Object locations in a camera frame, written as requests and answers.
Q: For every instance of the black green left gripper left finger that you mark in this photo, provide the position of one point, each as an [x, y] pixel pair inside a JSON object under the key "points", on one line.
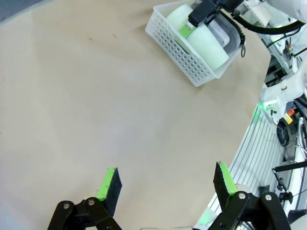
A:
{"points": [[111, 189]]}

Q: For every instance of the yellow red emergency stop button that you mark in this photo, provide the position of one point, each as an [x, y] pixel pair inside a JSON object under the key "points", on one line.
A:
{"points": [[290, 113]]}

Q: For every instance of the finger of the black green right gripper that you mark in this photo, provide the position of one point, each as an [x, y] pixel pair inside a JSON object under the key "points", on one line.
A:
{"points": [[185, 31]]}

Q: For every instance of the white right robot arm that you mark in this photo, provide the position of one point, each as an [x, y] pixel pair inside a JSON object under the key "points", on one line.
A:
{"points": [[284, 6]]}

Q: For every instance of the white cylindrical roll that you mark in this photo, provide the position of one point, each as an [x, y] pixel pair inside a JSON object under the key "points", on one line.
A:
{"points": [[208, 48]]}

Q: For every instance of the grey slotted table frame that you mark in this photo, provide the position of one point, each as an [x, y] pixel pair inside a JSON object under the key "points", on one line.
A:
{"points": [[259, 143]]}

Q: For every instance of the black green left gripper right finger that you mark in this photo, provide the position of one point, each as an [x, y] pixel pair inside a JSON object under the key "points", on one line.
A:
{"points": [[224, 184]]}

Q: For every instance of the white perforated plastic basket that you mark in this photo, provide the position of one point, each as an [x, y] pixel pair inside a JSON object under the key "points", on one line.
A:
{"points": [[182, 60]]}

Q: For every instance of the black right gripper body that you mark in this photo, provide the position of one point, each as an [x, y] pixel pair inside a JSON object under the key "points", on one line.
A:
{"points": [[205, 12]]}

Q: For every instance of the pale green plastic cup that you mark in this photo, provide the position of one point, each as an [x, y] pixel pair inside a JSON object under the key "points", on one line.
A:
{"points": [[178, 15]]}

